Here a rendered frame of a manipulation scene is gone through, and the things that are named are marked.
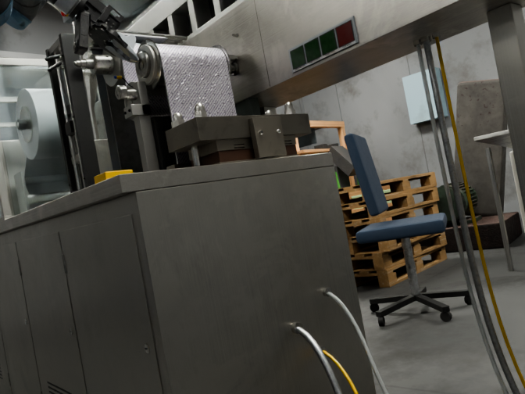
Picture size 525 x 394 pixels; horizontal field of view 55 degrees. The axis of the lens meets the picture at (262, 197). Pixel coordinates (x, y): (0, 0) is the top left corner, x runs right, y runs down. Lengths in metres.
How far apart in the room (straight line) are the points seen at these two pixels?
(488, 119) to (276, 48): 4.43
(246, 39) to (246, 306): 0.88
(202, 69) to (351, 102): 6.31
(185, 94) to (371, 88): 6.25
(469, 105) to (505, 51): 4.56
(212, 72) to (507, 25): 0.82
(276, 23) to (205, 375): 1.01
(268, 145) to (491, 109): 4.62
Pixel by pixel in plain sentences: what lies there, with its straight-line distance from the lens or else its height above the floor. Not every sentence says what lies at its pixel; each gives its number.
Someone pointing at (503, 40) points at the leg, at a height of 1.06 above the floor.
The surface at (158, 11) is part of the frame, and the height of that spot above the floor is 1.62.
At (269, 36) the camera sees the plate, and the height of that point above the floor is 1.29.
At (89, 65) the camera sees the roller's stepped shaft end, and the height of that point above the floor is 1.33.
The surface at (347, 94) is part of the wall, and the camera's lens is 7.87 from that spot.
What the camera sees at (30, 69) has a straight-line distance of 2.51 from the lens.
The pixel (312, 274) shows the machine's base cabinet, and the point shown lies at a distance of 1.38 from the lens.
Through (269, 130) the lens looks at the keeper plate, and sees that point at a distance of 1.40.
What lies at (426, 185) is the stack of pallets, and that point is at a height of 0.70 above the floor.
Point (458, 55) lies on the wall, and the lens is 7.15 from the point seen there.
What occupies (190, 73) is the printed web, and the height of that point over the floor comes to 1.21.
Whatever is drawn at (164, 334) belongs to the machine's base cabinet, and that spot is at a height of 0.55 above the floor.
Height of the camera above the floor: 0.78
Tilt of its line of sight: 1 degrees up
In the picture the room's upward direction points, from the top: 10 degrees counter-clockwise
